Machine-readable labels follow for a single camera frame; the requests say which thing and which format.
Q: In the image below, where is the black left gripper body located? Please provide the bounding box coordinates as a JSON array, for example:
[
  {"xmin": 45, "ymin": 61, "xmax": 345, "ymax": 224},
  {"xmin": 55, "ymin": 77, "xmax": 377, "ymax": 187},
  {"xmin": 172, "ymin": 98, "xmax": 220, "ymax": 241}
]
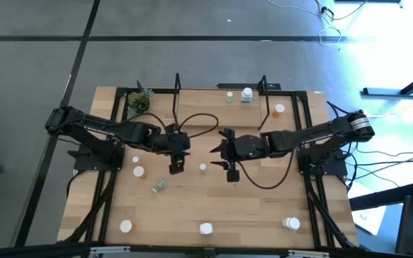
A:
[{"xmin": 161, "ymin": 123, "xmax": 192, "ymax": 176}]

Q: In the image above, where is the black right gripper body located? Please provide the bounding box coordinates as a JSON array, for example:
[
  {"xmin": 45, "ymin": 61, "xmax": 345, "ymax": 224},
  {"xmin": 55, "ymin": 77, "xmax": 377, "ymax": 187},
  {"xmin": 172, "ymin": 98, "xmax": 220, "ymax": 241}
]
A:
[{"xmin": 224, "ymin": 128, "xmax": 265, "ymax": 183}]

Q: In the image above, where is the white plastic bottle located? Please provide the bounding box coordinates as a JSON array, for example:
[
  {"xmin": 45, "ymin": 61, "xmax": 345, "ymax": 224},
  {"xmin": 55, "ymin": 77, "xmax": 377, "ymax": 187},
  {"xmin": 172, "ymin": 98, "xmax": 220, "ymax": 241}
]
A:
[
  {"xmin": 282, "ymin": 216, "xmax": 301, "ymax": 231},
  {"xmin": 240, "ymin": 87, "xmax": 255, "ymax": 104}
]

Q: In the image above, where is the green potted succulent plant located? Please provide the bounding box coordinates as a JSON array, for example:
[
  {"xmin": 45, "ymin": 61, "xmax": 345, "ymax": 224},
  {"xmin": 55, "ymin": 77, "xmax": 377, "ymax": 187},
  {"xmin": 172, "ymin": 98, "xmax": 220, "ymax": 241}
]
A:
[{"xmin": 126, "ymin": 80, "xmax": 155, "ymax": 121}]

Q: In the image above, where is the black flat bar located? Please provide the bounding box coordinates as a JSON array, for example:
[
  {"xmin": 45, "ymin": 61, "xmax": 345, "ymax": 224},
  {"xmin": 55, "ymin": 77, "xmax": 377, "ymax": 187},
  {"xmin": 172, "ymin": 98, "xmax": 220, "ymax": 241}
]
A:
[{"xmin": 217, "ymin": 82, "xmax": 282, "ymax": 91}]

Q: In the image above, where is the black slanted beam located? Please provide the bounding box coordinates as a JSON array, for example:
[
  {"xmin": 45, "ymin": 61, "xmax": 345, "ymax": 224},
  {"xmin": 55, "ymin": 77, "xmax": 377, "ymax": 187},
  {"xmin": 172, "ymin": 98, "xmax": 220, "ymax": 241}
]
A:
[{"xmin": 348, "ymin": 181, "xmax": 413, "ymax": 212}]

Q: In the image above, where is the white paper sheet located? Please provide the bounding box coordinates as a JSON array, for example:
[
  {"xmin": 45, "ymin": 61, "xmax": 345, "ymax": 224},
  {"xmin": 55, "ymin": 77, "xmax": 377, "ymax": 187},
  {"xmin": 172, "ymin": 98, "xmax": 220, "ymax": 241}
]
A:
[{"xmin": 349, "ymin": 206, "xmax": 387, "ymax": 237}]

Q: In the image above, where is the black desk leg bar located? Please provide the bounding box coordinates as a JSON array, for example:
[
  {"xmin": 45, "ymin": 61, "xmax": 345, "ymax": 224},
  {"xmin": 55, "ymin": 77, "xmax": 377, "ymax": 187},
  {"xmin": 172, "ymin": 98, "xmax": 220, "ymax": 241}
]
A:
[{"xmin": 362, "ymin": 66, "xmax": 413, "ymax": 98}]

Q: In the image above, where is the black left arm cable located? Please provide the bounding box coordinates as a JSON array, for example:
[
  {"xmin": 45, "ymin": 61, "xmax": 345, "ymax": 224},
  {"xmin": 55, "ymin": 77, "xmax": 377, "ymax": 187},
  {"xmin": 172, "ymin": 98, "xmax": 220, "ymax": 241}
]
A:
[{"xmin": 134, "ymin": 112, "xmax": 220, "ymax": 140}]

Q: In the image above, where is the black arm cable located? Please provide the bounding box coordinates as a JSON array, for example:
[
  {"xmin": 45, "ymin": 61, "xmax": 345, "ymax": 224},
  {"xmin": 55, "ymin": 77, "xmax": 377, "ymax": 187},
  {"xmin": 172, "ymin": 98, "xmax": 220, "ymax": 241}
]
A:
[
  {"xmin": 237, "ymin": 149, "xmax": 295, "ymax": 190},
  {"xmin": 134, "ymin": 112, "xmax": 220, "ymax": 140}
]

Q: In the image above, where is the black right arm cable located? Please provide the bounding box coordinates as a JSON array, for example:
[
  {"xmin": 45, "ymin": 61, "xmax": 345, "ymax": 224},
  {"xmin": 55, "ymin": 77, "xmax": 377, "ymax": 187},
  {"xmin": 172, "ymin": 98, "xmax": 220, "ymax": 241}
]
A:
[{"xmin": 237, "ymin": 149, "xmax": 295, "ymax": 190}]

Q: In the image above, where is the black aluminium table frame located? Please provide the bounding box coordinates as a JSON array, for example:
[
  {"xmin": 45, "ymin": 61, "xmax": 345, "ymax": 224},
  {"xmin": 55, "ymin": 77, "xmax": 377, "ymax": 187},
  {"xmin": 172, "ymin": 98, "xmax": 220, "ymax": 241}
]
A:
[{"xmin": 61, "ymin": 85, "xmax": 360, "ymax": 252}]

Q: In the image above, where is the black floor cable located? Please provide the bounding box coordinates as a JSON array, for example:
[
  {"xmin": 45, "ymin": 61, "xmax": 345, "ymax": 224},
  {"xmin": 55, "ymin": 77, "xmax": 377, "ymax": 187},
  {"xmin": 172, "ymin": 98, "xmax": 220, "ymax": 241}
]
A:
[{"xmin": 330, "ymin": 107, "xmax": 413, "ymax": 193}]

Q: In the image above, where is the white floor cable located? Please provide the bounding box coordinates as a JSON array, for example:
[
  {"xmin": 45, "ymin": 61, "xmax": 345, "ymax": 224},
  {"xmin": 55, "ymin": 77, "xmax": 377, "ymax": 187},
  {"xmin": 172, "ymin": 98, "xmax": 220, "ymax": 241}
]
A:
[{"xmin": 265, "ymin": 0, "xmax": 343, "ymax": 47}]

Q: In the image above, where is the black cable plug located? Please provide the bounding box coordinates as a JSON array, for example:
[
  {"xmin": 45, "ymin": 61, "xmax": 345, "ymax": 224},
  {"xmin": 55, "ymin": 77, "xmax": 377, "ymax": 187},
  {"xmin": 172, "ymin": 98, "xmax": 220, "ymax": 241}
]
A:
[{"xmin": 319, "ymin": 5, "xmax": 335, "ymax": 19}]

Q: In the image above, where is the cream floor cable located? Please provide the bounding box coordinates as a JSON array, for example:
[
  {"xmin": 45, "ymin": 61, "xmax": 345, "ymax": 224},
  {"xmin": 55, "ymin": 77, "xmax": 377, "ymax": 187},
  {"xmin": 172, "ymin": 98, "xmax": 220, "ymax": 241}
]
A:
[{"xmin": 366, "ymin": 98, "xmax": 413, "ymax": 120}]

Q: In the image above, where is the black rail with silver brackets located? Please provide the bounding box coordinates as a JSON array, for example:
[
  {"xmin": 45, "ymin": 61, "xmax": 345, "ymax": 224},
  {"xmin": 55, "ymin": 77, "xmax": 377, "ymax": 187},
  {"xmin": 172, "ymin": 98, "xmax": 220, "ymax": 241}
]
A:
[{"xmin": 0, "ymin": 242, "xmax": 413, "ymax": 258}]

